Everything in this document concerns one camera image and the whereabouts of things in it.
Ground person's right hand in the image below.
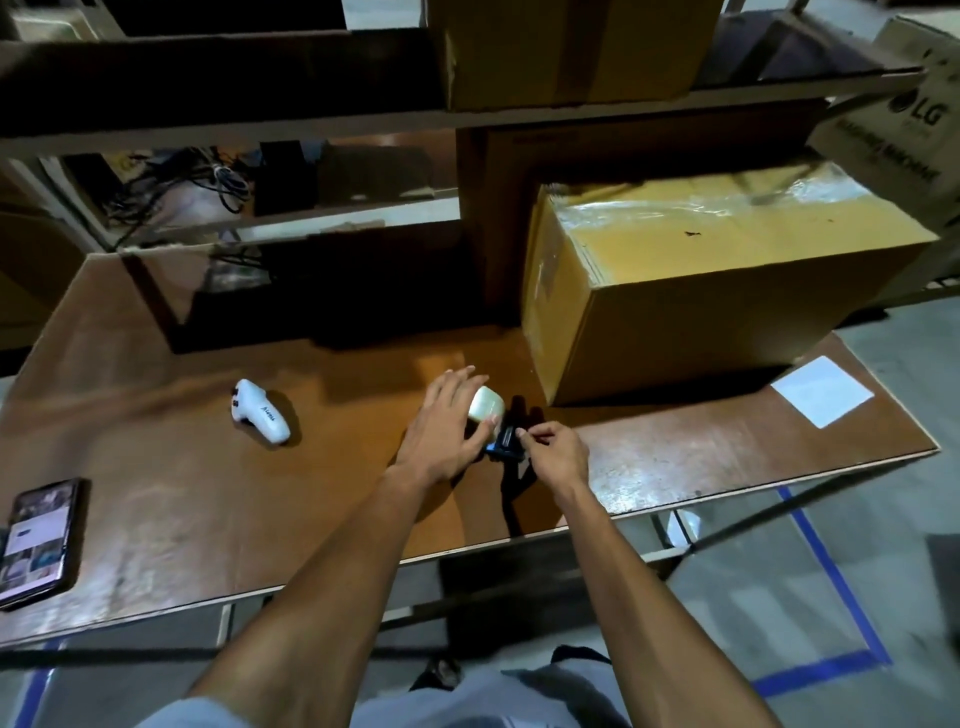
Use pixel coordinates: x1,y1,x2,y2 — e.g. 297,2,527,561
516,420,593,494

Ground person's left hand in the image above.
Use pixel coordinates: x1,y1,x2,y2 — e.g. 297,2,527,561
389,366,501,487

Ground small black device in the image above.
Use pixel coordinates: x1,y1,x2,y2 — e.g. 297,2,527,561
483,397,545,470

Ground white rounded plastic case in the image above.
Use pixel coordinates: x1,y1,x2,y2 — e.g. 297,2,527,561
466,385,507,426

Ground person's left forearm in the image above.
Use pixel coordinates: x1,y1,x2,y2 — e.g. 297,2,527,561
183,463,468,728

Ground person's right forearm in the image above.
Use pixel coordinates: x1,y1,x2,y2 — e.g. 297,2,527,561
538,471,786,728

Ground white handheld scanner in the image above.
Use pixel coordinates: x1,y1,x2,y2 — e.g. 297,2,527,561
231,378,292,447

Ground dark glossy panel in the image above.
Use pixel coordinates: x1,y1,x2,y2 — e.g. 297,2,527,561
120,222,485,355

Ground dark shoe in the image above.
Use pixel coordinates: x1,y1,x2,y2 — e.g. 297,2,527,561
409,654,463,693

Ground large taped cardboard box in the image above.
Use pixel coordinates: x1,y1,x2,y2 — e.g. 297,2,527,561
521,161,941,408

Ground grey shorts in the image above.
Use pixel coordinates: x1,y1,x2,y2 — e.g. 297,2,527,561
153,645,635,728

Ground white paper sheet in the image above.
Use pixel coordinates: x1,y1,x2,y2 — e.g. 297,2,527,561
770,355,876,430

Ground dark brown tall cardboard box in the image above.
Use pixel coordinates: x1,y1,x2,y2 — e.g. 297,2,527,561
456,99,828,327

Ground blue floor tape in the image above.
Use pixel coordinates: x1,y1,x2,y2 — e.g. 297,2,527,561
750,486,894,699

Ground metal shelf rack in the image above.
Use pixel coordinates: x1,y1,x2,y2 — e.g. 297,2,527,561
0,0,960,316

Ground black smartphone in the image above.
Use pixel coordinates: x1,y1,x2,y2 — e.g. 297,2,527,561
0,477,84,612

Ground printed cardboard box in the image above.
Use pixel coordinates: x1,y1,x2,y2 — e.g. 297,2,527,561
805,15,960,234

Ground tangle of black cables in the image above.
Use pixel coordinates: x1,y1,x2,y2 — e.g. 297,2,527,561
101,146,252,249

